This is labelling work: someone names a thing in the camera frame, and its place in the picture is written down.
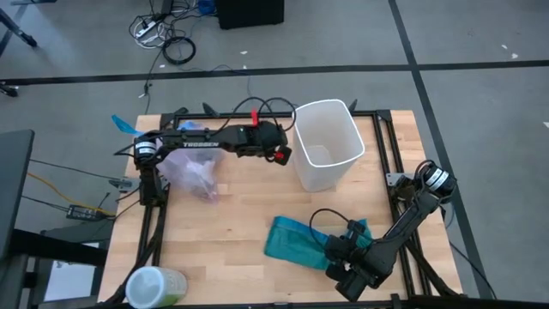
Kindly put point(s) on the black caster foot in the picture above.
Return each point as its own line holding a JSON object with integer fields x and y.
{"x": 8, "y": 89}

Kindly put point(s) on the dark grey desk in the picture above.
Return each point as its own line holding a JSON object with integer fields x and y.
{"x": 15, "y": 180}

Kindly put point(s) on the black power adapter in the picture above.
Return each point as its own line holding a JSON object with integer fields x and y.
{"x": 83, "y": 212}

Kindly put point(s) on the black desk beam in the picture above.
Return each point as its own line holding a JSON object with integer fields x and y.
{"x": 56, "y": 249}

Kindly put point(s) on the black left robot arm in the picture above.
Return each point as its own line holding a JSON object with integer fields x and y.
{"x": 201, "y": 139}

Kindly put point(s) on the white plastic trash bin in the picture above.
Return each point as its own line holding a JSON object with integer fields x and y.
{"x": 317, "y": 171}

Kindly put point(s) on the white board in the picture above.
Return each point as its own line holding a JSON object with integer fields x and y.
{"x": 70, "y": 281}

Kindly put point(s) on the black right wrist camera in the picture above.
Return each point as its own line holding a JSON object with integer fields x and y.
{"x": 356, "y": 229}

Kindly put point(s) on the black cabinet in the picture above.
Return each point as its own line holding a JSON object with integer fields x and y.
{"x": 249, "y": 13}

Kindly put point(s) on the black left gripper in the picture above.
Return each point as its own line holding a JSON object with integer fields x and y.
{"x": 263, "y": 139}

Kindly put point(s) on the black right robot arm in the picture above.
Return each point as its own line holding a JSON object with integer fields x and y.
{"x": 407, "y": 223}

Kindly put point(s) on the white green wipes canister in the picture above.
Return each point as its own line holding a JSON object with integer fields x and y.
{"x": 154, "y": 287}

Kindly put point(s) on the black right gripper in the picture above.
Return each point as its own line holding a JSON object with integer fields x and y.
{"x": 360, "y": 259}

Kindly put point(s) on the black tripod leg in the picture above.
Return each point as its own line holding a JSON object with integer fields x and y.
{"x": 19, "y": 32}

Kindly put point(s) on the white power strip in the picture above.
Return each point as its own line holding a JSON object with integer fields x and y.
{"x": 148, "y": 30}

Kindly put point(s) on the teal trash bag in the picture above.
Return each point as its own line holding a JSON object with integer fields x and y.
{"x": 291, "y": 242}

